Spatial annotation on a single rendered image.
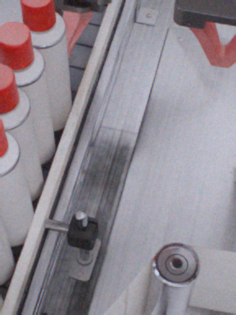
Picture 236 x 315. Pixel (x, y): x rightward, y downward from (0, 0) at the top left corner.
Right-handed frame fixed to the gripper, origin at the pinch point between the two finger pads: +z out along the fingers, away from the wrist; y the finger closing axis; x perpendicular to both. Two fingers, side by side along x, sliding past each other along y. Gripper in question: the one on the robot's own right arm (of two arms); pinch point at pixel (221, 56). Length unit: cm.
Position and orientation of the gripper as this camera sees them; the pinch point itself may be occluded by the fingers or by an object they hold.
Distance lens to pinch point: 48.0
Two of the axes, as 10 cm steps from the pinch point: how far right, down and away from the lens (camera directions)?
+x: -9.8, -1.9, 0.9
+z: -0.2, 4.8, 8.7
